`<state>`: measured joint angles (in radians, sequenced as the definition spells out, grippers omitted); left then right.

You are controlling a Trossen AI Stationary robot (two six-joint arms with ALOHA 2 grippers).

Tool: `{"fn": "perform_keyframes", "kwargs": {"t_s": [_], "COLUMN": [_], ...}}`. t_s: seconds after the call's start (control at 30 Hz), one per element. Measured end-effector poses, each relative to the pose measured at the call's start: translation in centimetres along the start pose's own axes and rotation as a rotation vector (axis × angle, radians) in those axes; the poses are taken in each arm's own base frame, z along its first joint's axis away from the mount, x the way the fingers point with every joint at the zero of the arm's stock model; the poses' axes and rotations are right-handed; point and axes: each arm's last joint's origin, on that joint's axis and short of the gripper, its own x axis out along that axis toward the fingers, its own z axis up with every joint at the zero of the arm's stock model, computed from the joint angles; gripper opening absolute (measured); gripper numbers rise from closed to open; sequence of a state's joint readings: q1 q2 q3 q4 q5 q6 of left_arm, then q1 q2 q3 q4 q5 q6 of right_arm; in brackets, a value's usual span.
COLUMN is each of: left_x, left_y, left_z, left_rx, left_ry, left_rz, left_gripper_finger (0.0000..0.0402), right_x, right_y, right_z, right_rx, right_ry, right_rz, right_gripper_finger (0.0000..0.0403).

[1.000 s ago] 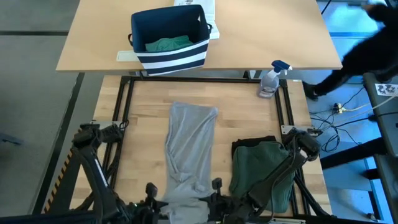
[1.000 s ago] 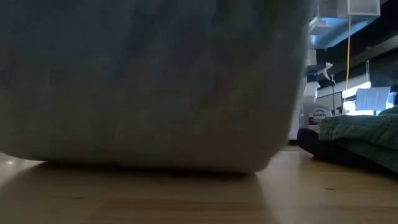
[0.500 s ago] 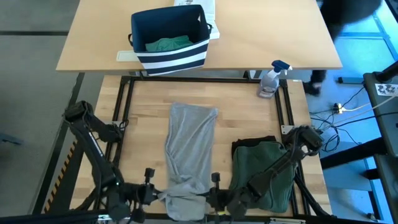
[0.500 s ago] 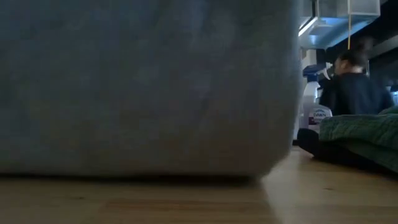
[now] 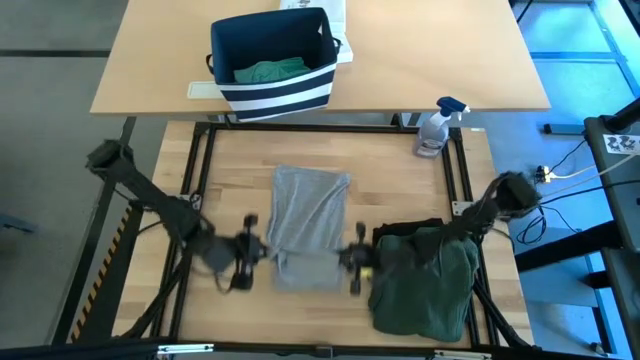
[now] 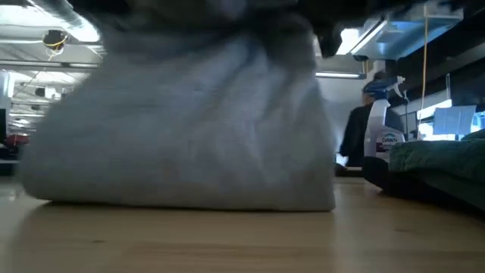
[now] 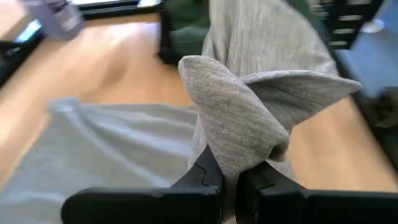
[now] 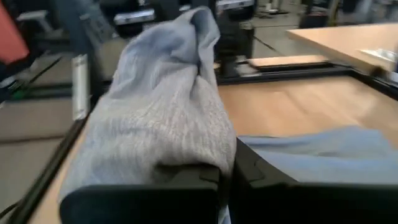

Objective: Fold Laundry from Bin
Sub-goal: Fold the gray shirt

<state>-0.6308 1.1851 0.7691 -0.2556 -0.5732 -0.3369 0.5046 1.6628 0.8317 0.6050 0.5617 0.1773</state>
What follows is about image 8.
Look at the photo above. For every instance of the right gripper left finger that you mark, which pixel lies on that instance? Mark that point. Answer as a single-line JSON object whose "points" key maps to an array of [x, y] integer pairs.
{"points": [[140, 205]]}

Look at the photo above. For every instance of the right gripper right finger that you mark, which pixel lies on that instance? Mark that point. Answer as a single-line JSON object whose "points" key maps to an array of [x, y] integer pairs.
{"points": [[295, 205]]}

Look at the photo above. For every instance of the grey brown garment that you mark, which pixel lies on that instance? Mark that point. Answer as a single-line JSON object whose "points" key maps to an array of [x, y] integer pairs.
{"points": [[155, 124]]}

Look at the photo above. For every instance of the light wooden desk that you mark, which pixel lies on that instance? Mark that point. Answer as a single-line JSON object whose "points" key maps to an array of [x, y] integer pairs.
{"points": [[342, 40]]}

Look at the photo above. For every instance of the white rectangular desk plate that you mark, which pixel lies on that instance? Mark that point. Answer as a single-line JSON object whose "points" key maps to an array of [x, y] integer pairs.
{"points": [[377, 54]]}

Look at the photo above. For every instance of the red orange background object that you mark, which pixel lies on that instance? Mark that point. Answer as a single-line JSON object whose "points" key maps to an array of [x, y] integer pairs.
{"points": [[11, 34]]}

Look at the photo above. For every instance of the silver frame bracket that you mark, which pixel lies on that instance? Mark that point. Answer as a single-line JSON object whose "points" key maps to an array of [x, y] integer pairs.
{"points": [[80, 87]]}

